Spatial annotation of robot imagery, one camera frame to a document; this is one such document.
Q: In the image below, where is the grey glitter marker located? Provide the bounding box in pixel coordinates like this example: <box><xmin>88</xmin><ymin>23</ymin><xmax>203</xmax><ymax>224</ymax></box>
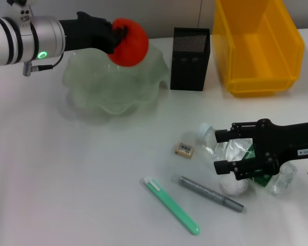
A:
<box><xmin>170</xmin><ymin>173</ymin><xmax>245</xmax><ymax>213</ymax></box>

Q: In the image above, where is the orange fruit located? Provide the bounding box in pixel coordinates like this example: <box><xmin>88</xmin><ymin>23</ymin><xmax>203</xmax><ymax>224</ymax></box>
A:
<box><xmin>107</xmin><ymin>17</ymin><xmax>149</xmax><ymax>67</ymax></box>

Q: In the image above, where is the clear water bottle green label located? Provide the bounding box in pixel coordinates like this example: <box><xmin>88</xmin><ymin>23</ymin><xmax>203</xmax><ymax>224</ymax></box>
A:
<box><xmin>198</xmin><ymin>122</ymin><xmax>298</xmax><ymax>197</ymax></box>

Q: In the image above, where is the white paper ball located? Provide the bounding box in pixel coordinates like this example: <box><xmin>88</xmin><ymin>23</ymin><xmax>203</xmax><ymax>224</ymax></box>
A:
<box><xmin>219</xmin><ymin>176</ymin><xmax>248</xmax><ymax>197</ymax></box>

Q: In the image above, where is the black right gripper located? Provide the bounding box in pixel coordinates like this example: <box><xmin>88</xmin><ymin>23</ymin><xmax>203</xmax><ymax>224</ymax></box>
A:
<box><xmin>213</xmin><ymin>118</ymin><xmax>308</xmax><ymax>180</ymax></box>

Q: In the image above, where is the mint green pen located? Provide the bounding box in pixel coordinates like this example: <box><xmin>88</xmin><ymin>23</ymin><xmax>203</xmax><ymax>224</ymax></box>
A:
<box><xmin>143</xmin><ymin>177</ymin><xmax>201</xmax><ymax>236</ymax></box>

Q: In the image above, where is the green glass fruit plate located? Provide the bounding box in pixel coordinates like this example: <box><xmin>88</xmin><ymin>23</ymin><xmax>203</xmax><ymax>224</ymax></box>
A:
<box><xmin>62</xmin><ymin>48</ymin><xmax>170</xmax><ymax>119</ymax></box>

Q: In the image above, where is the yellow plastic bin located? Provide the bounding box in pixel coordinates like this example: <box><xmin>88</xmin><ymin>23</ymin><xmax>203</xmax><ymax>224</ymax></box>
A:
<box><xmin>211</xmin><ymin>0</ymin><xmax>305</xmax><ymax>97</ymax></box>

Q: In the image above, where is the black mesh pen holder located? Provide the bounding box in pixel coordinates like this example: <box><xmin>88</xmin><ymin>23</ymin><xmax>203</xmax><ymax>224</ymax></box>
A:
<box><xmin>170</xmin><ymin>27</ymin><xmax>210</xmax><ymax>92</ymax></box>

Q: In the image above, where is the beige eraser with barcode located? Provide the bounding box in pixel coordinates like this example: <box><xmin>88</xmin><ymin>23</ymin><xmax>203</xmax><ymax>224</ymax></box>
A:
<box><xmin>173</xmin><ymin>141</ymin><xmax>196</xmax><ymax>160</ymax></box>

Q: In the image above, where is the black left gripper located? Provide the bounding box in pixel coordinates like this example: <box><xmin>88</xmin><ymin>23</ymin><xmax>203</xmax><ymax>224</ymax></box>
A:
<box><xmin>59</xmin><ymin>11</ymin><xmax>130</xmax><ymax>54</ymax></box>

